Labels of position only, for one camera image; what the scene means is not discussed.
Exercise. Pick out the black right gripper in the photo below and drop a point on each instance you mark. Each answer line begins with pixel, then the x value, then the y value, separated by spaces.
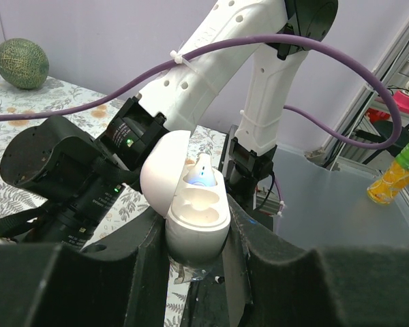
pixel 78 178

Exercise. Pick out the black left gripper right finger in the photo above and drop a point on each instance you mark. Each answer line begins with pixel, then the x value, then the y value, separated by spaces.
pixel 270 282

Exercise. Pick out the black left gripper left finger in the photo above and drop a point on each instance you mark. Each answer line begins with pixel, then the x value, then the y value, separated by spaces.
pixel 120 280

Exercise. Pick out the white earbud charging case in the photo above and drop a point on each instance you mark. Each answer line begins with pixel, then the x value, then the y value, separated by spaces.
pixel 197 220

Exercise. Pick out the white clip earbud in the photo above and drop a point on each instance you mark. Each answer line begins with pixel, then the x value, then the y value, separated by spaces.
pixel 202 174

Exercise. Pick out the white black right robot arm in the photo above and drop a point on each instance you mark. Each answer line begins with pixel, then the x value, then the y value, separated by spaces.
pixel 231 33

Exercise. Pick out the floral patterned table mat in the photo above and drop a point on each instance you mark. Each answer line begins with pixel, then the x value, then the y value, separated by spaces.
pixel 59 183

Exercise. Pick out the green netted melon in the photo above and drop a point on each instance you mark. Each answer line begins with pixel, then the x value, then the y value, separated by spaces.
pixel 23 63

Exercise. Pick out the orange juice bottle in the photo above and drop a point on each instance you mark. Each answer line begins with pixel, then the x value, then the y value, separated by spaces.
pixel 384 190

